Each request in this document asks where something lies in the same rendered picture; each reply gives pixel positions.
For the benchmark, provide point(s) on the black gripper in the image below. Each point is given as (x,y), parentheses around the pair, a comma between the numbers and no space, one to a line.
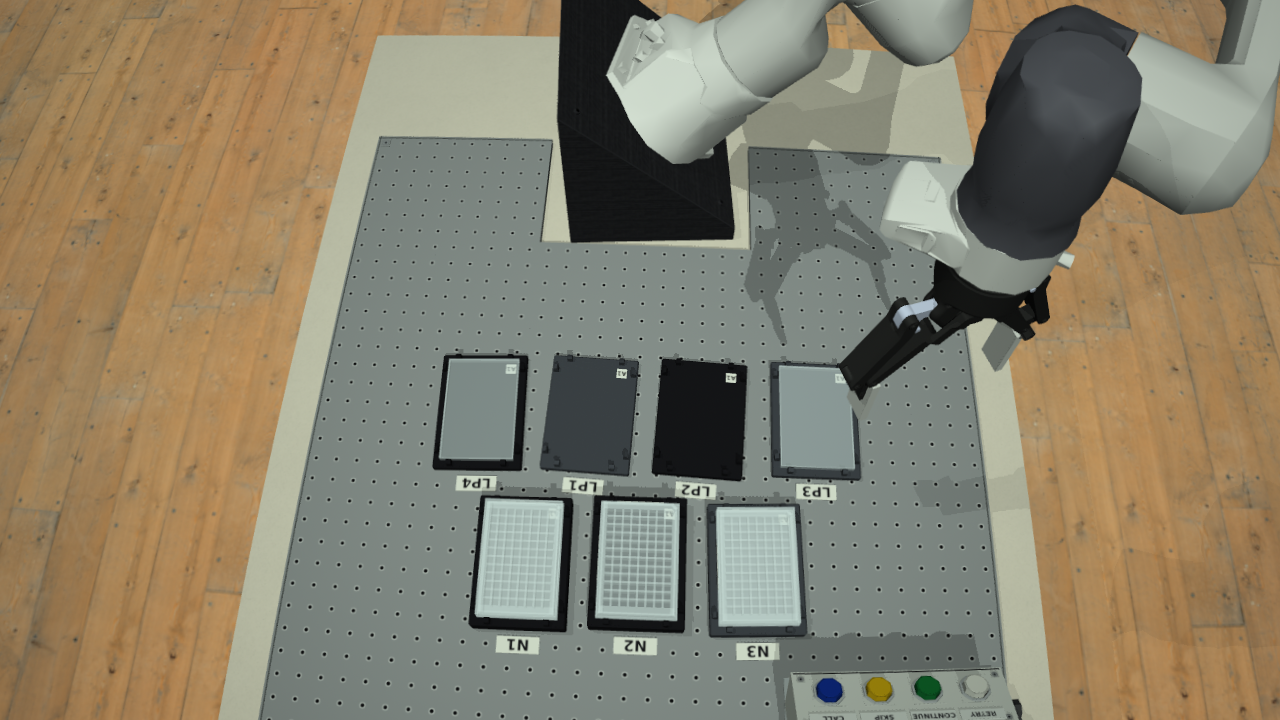
(953,303)

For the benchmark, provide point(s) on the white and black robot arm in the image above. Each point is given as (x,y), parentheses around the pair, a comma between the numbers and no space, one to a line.
(1047,150)

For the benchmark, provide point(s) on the white label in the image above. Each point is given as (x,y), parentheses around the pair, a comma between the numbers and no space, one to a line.
(582,486)
(695,491)
(517,645)
(635,646)
(476,483)
(816,492)
(757,651)

